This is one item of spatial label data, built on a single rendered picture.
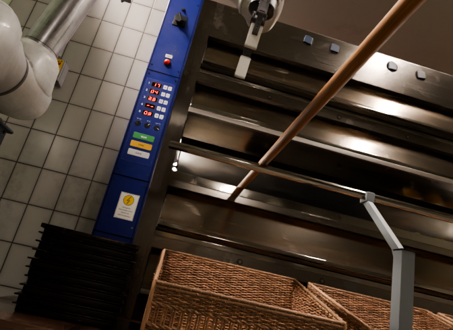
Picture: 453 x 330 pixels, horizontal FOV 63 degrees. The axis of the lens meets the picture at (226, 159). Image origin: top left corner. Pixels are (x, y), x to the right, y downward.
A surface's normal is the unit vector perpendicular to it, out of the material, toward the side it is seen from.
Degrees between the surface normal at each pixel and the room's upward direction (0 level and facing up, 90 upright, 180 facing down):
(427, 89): 90
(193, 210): 70
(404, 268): 90
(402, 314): 90
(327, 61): 90
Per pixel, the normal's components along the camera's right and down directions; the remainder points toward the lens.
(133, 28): 0.18, -0.30
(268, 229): 0.25, -0.60
